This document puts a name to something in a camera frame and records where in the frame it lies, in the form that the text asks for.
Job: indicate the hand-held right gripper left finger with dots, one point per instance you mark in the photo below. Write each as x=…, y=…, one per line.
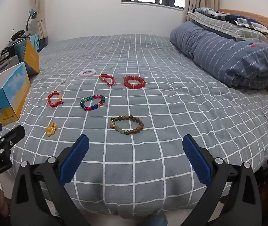
x=76, y=155

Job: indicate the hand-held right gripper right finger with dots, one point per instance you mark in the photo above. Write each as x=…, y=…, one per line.
x=196, y=156

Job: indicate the blue and yellow cardboard box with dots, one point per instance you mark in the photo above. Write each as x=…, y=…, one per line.
x=9, y=91

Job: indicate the small clear bead trinket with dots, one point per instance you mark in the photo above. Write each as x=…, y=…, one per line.
x=62, y=80

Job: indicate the bed with grey grid sheet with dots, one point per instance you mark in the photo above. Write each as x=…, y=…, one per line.
x=171, y=122

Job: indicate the pile of dark desk clutter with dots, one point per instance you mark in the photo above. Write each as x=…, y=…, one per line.
x=2, y=53

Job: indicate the teal suitcase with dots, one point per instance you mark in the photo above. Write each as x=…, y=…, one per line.
x=21, y=48

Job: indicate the teal cloth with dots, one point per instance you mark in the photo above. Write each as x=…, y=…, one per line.
x=34, y=42

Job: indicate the black headphones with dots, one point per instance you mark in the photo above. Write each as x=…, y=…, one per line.
x=18, y=34

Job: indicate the folded blue striped duvet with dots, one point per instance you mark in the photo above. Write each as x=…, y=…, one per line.
x=223, y=54

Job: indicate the blue desk lamp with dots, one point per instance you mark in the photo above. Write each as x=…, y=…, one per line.
x=32, y=14

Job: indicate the grey checked pillow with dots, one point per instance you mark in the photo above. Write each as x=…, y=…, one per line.
x=218, y=23

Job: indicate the blue plaid pillow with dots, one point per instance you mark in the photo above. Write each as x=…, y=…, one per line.
x=221, y=14

